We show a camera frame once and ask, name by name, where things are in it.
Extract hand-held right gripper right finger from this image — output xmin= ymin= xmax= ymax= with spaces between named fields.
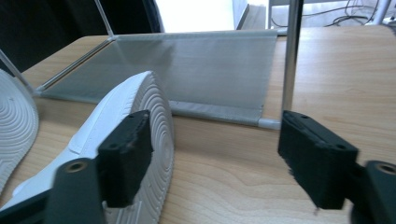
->
xmin=277 ymin=109 xmax=360 ymax=210

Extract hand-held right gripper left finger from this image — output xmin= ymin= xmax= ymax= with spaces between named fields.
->
xmin=97 ymin=109 xmax=154 ymax=209

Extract white sneaker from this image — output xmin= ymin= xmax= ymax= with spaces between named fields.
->
xmin=0 ymin=68 xmax=40 ymax=196
xmin=0 ymin=70 xmax=176 ymax=224

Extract metal shoe rack grey shelves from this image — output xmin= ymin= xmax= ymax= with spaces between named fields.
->
xmin=0 ymin=0 xmax=305 ymax=132

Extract dark curtain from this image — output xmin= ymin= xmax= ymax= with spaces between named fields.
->
xmin=0 ymin=0 xmax=165 ymax=77

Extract white metal stand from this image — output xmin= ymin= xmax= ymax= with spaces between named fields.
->
xmin=369 ymin=0 xmax=392 ymax=26

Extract black floor cables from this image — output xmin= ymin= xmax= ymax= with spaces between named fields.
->
xmin=270 ymin=0 xmax=385 ymax=28

